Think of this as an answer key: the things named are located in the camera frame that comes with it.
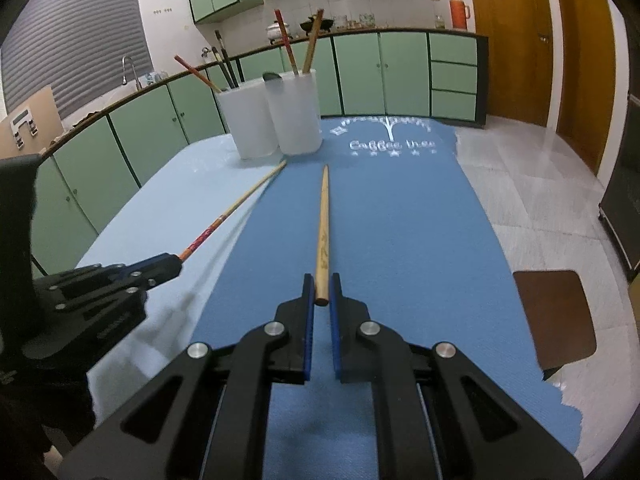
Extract cardboard box with label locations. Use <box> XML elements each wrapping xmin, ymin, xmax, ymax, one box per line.
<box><xmin>0</xmin><ymin>86</ymin><xmax>64</xmax><ymax>159</ymax></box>

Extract white cooking pot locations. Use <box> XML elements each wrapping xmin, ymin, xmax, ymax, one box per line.
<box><xmin>266</xmin><ymin>21</ymin><xmax>282</xmax><ymax>44</ymax></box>

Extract white utensil holder cup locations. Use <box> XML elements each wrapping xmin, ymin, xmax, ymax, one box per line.
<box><xmin>265</xmin><ymin>70</ymin><xmax>322</xmax><ymax>156</ymax></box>
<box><xmin>216</xmin><ymin>78</ymin><xmax>279</xmax><ymax>159</ymax></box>

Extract white utensil holder right cup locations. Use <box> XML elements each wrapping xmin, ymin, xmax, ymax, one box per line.
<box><xmin>265</xmin><ymin>70</ymin><xmax>322</xmax><ymax>156</ymax></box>

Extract plain-ended bamboo chopstick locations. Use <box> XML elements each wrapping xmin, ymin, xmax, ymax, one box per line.
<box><xmin>314</xmin><ymin>165</ymin><xmax>330</xmax><ymax>307</ymax></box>

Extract brown wooden stool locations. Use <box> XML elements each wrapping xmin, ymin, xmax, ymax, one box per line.
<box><xmin>512</xmin><ymin>270</ymin><xmax>597</xmax><ymax>380</ymax></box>

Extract green kitchen base cabinets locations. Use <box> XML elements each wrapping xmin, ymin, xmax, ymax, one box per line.
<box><xmin>32</xmin><ymin>28</ymin><xmax>489</xmax><ymax>275</ymax></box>

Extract white utensil holder left cup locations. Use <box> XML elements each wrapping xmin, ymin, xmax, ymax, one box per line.
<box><xmin>216</xmin><ymin>78</ymin><xmax>279</xmax><ymax>159</ymax></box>

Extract black spoon in holder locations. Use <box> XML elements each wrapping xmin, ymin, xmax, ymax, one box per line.
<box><xmin>262</xmin><ymin>72</ymin><xmax>281</xmax><ymax>82</ymax></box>

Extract black chopstick in holder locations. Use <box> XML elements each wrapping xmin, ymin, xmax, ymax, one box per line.
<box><xmin>212</xmin><ymin>29</ymin><xmax>239</xmax><ymax>89</ymax></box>

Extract black wok on stove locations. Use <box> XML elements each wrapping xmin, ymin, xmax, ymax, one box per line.
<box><xmin>298</xmin><ymin>15</ymin><xmax>335</xmax><ymax>36</ymax></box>

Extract chrome sink faucet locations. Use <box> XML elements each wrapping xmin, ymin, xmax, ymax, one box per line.
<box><xmin>122</xmin><ymin>55</ymin><xmax>142</xmax><ymax>91</ymax></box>

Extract grey window blind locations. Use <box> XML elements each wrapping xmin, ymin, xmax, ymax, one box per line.
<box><xmin>1</xmin><ymin>0</ymin><xmax>153</xmax><ymax>118</ymax></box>

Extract orange thermos flask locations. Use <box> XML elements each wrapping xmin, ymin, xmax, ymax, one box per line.
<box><xmin>449</xmin><ymin>0</ymin><xmax>471</xmax><ymax>30</ymax></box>

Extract black oven rack appliance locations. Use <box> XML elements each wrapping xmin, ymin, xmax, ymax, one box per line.
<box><xmin>599</xmin><ymin>93</ymin><xmax>640</xmax><ymax>282</ymax></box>

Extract red-ended bamboo chopstick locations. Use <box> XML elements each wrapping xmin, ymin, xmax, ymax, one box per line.
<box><xmin>179</xmin><ymin>159</ymin><xmax>288</xmax><ymax>262</ymax></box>

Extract red chopstick in cup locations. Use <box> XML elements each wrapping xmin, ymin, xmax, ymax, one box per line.
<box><xmin>174</xmin><ymin>54</ymin><xmax>222</xmax><ymax>93</ymax></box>
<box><xmin>274</xmin><ymin>9</ymin><xmax>298</xmax><ymax>76</ymax></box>

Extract bamboo chopstick in right cup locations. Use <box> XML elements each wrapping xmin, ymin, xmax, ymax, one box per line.
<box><xmin>303</xmin><ymin>9</ymin><xmax>324</xmax><ymax>74</ymax></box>

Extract red chopstick in right cup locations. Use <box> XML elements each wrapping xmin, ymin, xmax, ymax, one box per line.
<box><xmin>274</xmin><ymin>9</ymin><xmax>298</xmax><ymax>76</ymax></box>

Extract red chopstick in left cup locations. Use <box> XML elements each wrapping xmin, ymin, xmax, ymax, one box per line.
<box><xmin>174</xmin><ymin>54</ymin><xmax>222</xmax><ymax>93</ymax></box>

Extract dark blue table mat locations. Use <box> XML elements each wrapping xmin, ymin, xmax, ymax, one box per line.
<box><xmin>193</xmin><ymin>118</ymin><xmax>582</xmax><ymax>453</ymax></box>

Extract brown wooden door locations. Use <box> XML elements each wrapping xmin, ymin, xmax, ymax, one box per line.
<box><xmin>473</xmin><ymin>0</ymin><xmax>553</xmax><ymax>126</ymax></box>
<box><xmin>556</xmin><ymin>0</ymin><xmax>616</xmax><ymax>172</ymax></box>

